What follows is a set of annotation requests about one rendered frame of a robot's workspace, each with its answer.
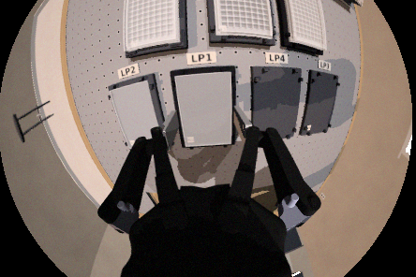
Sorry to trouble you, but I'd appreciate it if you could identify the grey perforated base plate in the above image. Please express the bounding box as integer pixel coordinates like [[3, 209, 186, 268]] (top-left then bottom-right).
[[66, 0, 361, 193]]

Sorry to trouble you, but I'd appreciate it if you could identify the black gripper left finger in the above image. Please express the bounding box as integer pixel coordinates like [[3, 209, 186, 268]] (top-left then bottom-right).
[[97, 110, 190, 236]]

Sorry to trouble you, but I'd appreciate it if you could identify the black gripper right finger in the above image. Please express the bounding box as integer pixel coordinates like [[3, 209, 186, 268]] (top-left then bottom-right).
[[218, 106, 321, 235]]

